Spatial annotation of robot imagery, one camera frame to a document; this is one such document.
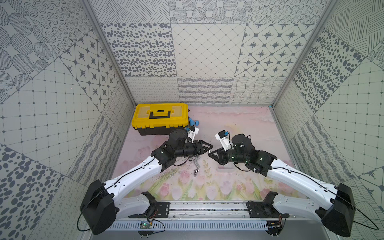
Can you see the yellow black toolbox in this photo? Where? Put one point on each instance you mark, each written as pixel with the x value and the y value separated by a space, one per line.
pixel 160 119

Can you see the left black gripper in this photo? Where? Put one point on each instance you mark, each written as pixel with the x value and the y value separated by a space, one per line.
pixel 197 148

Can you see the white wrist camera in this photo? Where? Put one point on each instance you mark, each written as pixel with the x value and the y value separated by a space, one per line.
pixel 224 138
pixel 191 135

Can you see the long angled chrome socket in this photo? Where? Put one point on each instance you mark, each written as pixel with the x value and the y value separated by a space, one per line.
pixel 195 161

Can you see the clear plastic storage box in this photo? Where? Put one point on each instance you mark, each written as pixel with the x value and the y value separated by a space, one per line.
pixel 228 168

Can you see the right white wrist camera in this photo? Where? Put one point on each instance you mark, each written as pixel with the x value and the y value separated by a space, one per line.
pixel 224 138

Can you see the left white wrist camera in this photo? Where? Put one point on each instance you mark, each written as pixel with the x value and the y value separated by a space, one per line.
pixel 191 135

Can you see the blue yellow hand tool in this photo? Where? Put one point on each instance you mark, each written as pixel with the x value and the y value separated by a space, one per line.
pixel 192 125

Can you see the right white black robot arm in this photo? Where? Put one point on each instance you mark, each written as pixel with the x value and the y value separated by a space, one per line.
pixel 339 219

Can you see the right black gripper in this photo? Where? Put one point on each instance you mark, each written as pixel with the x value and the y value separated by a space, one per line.
pixel 221 156

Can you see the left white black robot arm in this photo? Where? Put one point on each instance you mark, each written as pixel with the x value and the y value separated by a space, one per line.
pixel 104 203

